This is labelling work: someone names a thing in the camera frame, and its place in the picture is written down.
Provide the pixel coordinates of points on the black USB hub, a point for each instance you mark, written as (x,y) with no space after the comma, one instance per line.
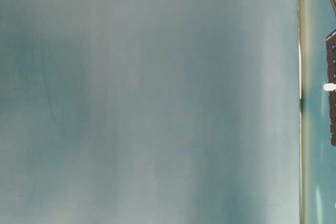
(330,47)

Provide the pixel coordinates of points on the white plastic ring clip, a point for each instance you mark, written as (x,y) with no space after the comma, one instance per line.
(329,87)

